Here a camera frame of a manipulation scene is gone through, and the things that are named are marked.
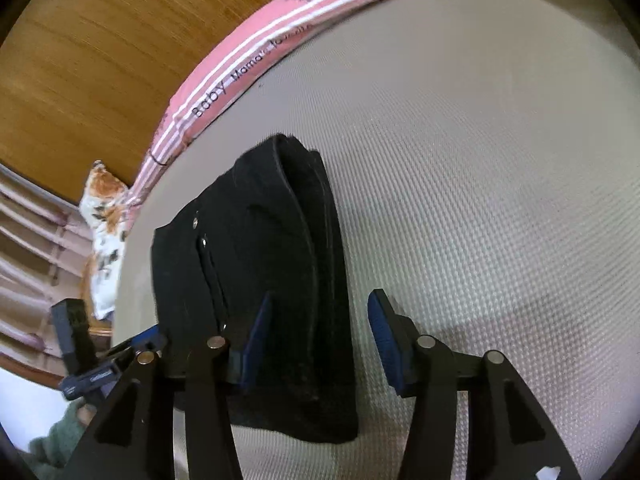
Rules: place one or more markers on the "pink striped pillow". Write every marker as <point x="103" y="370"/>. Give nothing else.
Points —
<point x="240" y="55"/>

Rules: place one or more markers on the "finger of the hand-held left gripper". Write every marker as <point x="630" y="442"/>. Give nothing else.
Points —
<point x="145" y="339"/>

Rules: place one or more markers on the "beige woven bed mat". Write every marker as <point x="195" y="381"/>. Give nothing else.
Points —
<point x="475" y="185"/>

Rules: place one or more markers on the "black pants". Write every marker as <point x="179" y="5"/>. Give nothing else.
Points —
<point x="270" y="240"/>

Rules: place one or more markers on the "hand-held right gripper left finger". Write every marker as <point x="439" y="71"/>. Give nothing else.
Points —
<point x="257" y="340"/>

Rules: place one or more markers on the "person's left forearm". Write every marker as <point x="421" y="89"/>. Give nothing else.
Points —
<point x="60" y="440"/>

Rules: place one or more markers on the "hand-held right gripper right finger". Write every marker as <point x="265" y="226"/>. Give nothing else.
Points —
<point x="385" y="340"/>

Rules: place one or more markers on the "pink curtain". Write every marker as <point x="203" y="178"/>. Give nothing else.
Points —
<point x="30" y="260"/>

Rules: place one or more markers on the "floral pillow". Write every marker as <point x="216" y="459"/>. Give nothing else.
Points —
<point x="105" y="230"/>

